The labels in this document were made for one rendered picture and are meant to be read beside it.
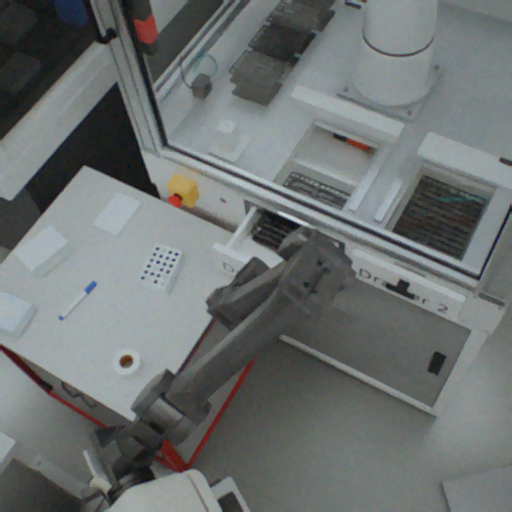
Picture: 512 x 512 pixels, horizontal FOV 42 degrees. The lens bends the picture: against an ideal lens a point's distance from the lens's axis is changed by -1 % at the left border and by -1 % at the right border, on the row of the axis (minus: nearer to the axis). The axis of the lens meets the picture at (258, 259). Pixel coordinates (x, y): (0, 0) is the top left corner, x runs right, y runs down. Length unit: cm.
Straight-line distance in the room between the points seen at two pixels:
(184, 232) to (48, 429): 103
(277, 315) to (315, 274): 8
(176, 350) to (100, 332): 21
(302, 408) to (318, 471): 23
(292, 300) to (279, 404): 153
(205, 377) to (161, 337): 71
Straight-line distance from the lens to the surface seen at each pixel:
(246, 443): 242
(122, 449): 118
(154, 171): 190
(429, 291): 163
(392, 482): 240
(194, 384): 108
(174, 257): 182
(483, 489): 241
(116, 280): 186
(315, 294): 94
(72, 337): 182
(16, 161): 202
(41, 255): 191
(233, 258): 164
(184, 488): 103
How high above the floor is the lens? 234
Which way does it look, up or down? 60 degrees down
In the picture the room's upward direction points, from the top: 8 degrees counter-clockwise
